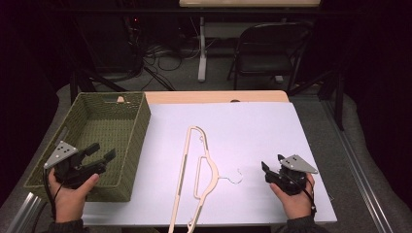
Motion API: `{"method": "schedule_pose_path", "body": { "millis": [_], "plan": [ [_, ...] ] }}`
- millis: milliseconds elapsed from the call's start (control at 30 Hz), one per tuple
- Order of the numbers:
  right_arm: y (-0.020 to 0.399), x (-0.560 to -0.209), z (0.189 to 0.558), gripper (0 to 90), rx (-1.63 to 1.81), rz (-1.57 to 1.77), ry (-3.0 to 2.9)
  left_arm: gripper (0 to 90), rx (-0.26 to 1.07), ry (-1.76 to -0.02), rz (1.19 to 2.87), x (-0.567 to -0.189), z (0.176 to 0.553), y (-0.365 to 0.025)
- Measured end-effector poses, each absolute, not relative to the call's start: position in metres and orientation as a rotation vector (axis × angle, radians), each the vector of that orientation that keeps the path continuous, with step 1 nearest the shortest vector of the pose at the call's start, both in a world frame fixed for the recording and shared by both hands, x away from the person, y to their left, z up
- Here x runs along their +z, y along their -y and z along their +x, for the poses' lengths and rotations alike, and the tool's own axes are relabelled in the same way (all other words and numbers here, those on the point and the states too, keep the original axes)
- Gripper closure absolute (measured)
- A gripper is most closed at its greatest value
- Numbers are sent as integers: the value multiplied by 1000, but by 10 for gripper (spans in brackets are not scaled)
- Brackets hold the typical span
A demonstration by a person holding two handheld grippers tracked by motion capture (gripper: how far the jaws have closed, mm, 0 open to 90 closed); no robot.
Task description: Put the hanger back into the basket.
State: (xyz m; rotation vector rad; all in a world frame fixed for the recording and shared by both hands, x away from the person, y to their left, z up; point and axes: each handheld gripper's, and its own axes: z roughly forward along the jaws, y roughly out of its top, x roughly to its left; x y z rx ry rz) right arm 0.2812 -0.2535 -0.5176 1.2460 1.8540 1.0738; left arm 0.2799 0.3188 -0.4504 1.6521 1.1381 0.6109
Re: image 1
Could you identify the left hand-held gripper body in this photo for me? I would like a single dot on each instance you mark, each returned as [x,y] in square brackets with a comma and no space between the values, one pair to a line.
[66,168]

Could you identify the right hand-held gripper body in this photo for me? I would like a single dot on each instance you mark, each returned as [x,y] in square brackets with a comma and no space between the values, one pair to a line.
[290,181]

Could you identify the green woven basket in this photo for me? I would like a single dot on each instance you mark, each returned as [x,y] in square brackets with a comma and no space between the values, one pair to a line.
[107,129]

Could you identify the beige clothes hanger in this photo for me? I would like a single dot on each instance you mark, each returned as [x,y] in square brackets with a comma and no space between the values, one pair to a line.
[183,168]

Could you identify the person's right hand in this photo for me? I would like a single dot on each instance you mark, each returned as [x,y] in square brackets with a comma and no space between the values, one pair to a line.
[296,205]

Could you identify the person's left hand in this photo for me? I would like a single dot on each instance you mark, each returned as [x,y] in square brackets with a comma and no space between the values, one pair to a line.
[69,200]

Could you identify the white table mat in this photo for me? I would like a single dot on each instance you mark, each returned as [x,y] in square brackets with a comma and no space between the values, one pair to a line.
[246,136]

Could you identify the black metal stand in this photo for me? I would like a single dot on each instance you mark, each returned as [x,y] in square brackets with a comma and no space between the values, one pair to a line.
[84,84]
[333,93]

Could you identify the black folding chair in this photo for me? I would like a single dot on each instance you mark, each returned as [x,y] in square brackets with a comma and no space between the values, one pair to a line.
[268,61]

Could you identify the white desk leg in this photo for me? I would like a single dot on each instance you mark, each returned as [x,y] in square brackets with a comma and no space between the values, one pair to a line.
[202,58]

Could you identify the light desk top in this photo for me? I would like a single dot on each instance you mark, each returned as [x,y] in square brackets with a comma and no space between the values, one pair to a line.
[249,3]

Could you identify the grey metal rail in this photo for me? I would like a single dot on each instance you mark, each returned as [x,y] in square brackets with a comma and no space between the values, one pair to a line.
[24,213]
[359,174]

